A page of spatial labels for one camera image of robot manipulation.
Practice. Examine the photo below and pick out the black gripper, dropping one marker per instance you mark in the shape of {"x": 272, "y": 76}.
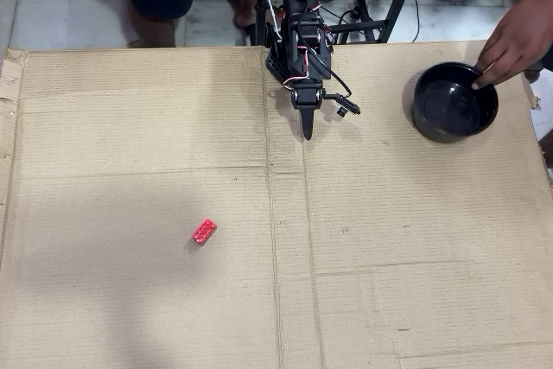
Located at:
{"x": 307, "y": 98}

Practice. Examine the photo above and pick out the black round plastic bowl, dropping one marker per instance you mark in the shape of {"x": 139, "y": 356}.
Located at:
{"x": 445, "y": 116}

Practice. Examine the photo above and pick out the red lego block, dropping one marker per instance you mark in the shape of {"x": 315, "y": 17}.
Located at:
{"x": 204, "y": 232}

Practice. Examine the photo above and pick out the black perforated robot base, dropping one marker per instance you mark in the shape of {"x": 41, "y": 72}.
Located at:
{"x": 276, "y": 67}

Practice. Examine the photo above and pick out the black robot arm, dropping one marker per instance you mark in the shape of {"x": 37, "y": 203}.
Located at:
{"x": 302, "y": 40}

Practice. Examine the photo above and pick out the bare human forearm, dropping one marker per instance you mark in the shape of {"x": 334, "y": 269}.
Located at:
{"x": 545, "y": 1}

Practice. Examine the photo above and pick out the bare human hand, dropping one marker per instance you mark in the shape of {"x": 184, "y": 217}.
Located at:
{"x": 514, "y": 49}

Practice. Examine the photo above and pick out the black stand pole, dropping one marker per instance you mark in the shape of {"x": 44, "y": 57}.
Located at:
{"x": 259, "y": 19}

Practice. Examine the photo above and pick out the brown corrugated cardboard sheet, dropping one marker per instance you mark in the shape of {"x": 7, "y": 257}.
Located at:
{"x": 129, "y": 148}

